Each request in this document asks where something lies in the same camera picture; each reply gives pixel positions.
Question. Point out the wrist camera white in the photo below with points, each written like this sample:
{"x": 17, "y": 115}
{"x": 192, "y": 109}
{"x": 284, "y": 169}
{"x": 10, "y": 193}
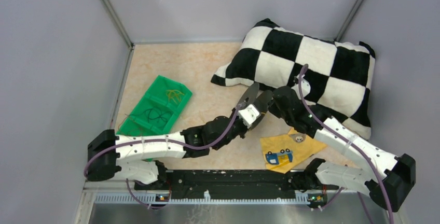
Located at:
{"x": 249, "y": 115}
{"x": 303, "y": 87}

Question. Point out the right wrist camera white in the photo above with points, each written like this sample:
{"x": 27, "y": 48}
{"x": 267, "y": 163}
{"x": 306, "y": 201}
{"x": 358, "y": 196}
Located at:
{"x": 303, "y": 87}

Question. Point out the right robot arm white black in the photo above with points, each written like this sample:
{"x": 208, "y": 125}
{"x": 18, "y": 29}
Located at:
{"x": 386, "y": 178}

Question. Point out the white slotted cable duct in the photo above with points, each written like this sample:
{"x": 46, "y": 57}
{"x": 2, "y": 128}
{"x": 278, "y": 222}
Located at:
{"x": 153, "y": 198}

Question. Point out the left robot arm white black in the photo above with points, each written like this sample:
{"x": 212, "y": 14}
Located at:
{"x": 112, "y": 156}

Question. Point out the black white checkered pillow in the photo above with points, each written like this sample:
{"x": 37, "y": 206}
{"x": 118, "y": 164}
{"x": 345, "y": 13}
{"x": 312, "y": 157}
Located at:
{"x": 339, "y": 74}

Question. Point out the yellow cloth with car print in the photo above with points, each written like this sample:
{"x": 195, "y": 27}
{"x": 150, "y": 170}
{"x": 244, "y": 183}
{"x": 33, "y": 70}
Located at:
{"x": 283, "y": 152}

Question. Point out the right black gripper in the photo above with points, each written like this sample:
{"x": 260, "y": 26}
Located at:
{"x": 272, "y": 108}

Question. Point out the green compartment tray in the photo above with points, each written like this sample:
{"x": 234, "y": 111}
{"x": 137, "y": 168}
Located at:
{"x": 158, "y": 109}

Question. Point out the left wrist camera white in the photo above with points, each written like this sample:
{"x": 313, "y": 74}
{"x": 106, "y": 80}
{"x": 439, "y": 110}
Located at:
{"x": 249, "y": 115}

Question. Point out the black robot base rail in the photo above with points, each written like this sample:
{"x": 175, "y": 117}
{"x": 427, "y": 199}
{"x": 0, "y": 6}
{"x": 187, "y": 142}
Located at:
{"x": 235, "y": 184}

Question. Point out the black cable spool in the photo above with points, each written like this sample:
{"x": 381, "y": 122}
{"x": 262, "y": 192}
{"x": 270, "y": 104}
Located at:
{"x": 252, "y": 96}

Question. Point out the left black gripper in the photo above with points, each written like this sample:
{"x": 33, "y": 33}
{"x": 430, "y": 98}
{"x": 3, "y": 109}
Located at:
{"x": 242, "y": 135}

